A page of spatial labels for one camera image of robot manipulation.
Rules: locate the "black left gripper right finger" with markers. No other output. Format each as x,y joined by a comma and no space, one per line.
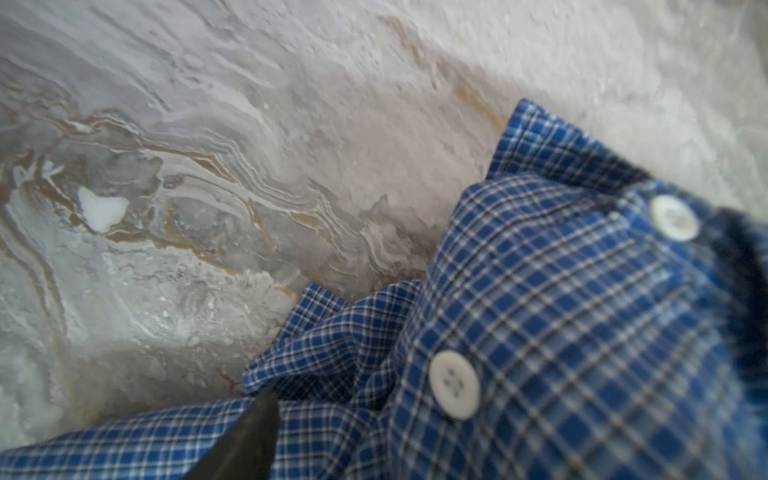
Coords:
744,331

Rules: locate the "blue checked shirt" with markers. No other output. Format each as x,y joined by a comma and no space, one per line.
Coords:
569,327

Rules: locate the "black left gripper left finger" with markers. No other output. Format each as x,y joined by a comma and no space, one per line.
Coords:
248,448

